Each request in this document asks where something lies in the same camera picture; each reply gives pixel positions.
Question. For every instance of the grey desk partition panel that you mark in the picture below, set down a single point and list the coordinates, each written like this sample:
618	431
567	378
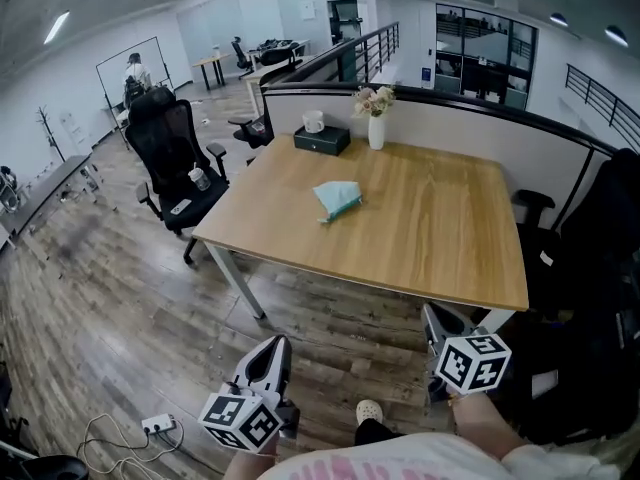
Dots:
450	133

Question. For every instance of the black mesh office chair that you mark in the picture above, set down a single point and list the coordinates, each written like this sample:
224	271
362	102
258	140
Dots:
165	138

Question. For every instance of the black chair seat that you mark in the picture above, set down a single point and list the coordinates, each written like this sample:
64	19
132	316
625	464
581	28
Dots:
50	468

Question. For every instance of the white vase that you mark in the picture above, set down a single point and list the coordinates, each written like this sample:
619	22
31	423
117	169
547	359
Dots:
376	133

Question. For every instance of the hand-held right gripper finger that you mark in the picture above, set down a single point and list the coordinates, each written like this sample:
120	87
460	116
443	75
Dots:
432	325
465	325

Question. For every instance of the person's right forearm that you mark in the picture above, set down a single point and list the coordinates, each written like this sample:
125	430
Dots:
482	423

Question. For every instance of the white power strip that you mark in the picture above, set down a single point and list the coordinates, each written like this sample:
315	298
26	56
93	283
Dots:
159	423

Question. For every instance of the black coat rack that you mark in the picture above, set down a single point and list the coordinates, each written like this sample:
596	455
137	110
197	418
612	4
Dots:
50	133

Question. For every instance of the white mug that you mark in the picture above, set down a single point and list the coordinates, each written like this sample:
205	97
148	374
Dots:
312	122

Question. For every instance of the dark grey desk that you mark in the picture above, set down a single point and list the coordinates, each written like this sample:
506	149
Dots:
45	193

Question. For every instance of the person's cream clog shoe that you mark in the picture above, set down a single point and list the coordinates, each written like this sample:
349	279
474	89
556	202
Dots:
369	410

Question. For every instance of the black backpack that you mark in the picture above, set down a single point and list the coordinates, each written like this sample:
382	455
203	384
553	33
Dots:
133	90

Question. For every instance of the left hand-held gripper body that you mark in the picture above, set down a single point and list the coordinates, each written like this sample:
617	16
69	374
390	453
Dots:
235	418

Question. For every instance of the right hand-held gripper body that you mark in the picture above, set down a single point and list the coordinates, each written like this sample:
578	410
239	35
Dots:
470	365

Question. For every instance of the dark doorway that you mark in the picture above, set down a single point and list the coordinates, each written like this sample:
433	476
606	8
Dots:
344	20

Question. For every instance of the person's black trouser leg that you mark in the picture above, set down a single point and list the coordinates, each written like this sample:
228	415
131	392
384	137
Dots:
372	433

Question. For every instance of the white desk leg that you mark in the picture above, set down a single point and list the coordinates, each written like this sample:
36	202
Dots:
500	320
237	280

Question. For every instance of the black pendant lamp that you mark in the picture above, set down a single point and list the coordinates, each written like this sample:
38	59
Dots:
616	36
558	19

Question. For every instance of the person's left forearm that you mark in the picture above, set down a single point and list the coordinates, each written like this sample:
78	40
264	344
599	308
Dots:
245	465

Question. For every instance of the person's white printed shirt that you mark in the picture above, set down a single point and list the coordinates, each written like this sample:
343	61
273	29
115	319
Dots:
400	460

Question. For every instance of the blue wall sign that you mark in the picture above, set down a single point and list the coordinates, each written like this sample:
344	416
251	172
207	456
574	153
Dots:
426	77

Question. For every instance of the teal zipper pouch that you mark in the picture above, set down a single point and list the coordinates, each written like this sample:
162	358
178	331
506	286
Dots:
337	198

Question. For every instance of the black tissue box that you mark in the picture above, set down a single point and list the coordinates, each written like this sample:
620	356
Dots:
321	140

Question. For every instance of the small wooden desk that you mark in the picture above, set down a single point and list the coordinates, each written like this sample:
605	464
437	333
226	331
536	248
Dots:
212	60

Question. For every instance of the dark framed glass wall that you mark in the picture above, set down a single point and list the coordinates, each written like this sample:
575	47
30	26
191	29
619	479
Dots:
485	58

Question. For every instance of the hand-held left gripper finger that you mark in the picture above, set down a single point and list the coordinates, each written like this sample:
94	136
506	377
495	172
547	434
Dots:
245	368
282	373

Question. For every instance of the black metal railing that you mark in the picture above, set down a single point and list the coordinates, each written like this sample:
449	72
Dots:
600	98
370	50

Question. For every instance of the white remote control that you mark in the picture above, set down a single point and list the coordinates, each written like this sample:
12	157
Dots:
181	207

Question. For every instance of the clear tumbler with lid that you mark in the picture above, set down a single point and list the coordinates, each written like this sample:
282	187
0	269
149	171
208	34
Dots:
201	180

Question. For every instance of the pale flower bouquet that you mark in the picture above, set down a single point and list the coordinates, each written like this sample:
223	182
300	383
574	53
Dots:
374	100

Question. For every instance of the ceiling strip light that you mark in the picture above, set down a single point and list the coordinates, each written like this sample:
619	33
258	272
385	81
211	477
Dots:
56	27

